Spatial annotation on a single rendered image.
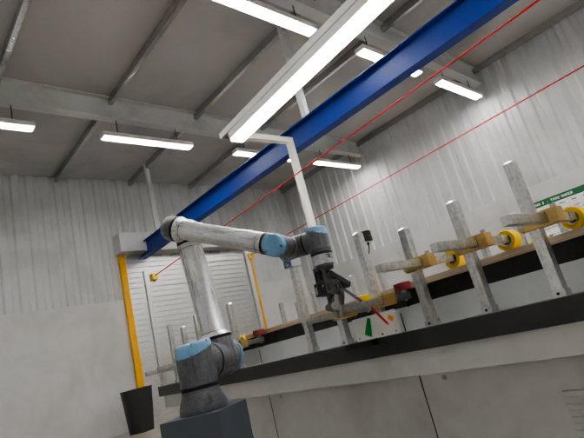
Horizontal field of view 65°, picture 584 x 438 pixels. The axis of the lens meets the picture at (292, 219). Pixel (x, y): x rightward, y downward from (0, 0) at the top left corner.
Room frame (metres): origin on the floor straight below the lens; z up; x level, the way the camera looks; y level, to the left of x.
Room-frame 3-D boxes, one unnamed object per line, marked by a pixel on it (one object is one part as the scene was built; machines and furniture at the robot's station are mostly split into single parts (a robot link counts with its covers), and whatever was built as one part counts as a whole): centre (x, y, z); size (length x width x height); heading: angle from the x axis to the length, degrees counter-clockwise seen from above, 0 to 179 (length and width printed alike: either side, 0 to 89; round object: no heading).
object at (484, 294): (1.70, -0.60, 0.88); 0.03 x 0.03 x 0.48; 40
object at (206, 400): (1.92, 0.52, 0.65); 0.19 x 0.19 x 0.10
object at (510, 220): (1.47, -0.78, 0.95); 0.50 x 0.04 x 0.04; 130
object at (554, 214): (1.49, -0.77, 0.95); 0.13 x 0.06 x 0.05; 40
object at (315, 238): (1.86, -0.08, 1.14); 0.10 x 0.09 x 0.12; 68
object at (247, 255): (4.74, 0.54, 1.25); 0.09 x 0.08 x 1.10; 40
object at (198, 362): (1.93, 0.52, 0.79); 0.17 x 0.15 x 0.18; 158
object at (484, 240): (1.68, -0.61, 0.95); 0.13 x 0.06 x 0.05; 40
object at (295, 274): (2.47, 0.06, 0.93); 0.05 x 0.04 x 0.45; 40
